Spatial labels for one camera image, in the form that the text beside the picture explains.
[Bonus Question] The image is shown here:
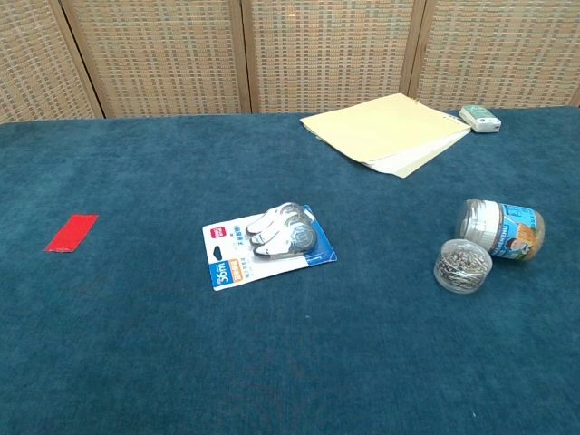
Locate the red rectangular block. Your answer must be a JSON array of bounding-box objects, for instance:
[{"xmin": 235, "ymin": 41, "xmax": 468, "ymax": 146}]
[{"xmin": 43, "ymin": 214, "xmax": 100, "ymax": 254}]

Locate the correction tape blister pack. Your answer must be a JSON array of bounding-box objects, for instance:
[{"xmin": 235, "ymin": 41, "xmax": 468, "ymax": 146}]
[{"xmin": 201, "ymin": 201, "xmax": 338, "ymax": 292}]

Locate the teal blue table cloth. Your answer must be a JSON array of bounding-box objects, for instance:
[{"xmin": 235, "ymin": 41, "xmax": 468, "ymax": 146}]
[{"xmin": 0, "ymin": 106, "xmax": 580, "ymax": 435}]

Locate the cream loose-leaf paper stack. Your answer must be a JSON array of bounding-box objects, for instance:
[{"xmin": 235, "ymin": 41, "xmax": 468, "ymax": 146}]
[{"xmin": 299, "ymin": 92, "xmax": 473, "ymax": 179}]

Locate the woven rattan folding screen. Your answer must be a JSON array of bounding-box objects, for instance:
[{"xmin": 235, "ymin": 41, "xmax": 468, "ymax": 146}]
[{"xmin": 0, "ymin": 0, "xmax": 580, "ymax": 124}]

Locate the clear paper clip tub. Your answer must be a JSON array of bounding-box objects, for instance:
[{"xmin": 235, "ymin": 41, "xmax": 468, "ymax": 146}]
[{"xmin": 433, "ymin": 239, "xmax": 494, "ymax": 295}]

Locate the clear jar with blue label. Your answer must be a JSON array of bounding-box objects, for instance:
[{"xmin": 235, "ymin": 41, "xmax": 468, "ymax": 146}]
[{"xmin": 455, "ymin": 198, "xmax": 546, "ymax": 263}]

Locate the small green white packet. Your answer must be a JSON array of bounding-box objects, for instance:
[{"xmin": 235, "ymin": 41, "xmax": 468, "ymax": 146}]
[{"xmin": 459, "ymin": 104, "xmax": 502, "ymax": 134}]

